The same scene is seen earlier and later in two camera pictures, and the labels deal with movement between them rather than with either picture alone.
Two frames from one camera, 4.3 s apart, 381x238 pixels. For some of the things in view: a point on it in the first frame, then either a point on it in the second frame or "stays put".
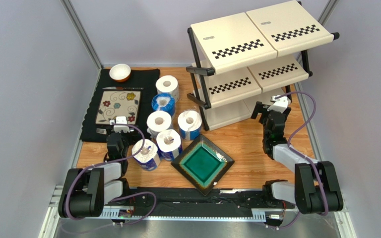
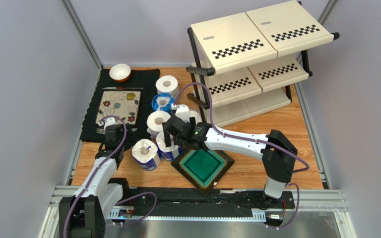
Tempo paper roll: [168, 144] stays put
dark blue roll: [149, 158] stays put
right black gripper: [265, 109] -> [173, 129]
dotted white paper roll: [157, 121] stays put
